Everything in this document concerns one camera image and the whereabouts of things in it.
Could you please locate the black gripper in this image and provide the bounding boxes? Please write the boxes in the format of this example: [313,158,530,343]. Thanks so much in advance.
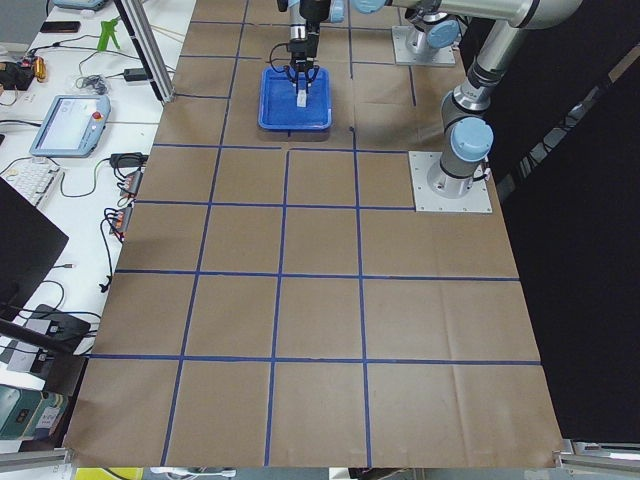
[299,0,330,56]
[284,38,319,93]

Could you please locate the blue plastic tray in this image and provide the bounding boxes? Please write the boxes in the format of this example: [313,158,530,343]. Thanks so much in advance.
[258,67,332,131]

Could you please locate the wooden chopsticks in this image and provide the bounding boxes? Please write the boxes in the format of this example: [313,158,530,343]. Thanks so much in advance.
[151,25,185,41]

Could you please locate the black power adapter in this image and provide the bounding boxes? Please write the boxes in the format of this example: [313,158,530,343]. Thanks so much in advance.
[122,68,149,82]

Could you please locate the black usb hub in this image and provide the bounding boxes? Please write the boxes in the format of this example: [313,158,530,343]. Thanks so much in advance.
[118,170,143,198]

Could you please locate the brown paper table cover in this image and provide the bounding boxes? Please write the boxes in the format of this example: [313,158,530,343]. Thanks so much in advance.
[65,1,561,468]

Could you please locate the blue teach pendant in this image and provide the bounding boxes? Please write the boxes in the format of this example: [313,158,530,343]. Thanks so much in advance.
[29,95,111,158]

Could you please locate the black smartphone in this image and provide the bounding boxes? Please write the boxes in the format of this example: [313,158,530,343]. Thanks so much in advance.
[39,20,81,34]

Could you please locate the white keyboard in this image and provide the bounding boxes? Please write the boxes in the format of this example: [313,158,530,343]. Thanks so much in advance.
[1,157,62,209]

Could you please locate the black monitor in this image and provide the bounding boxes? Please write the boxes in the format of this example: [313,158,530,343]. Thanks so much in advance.
[0,180,69,321]

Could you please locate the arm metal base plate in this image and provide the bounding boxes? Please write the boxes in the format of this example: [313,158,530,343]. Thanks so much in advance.
[392,26,458,67]
[408,151,493,214]

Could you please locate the aluminium frame post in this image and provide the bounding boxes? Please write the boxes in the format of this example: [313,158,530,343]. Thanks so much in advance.
[114,0,175,105]

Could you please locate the green handled reach grabber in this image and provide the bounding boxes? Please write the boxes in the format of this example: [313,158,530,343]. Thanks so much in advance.
[96,17,121,52]

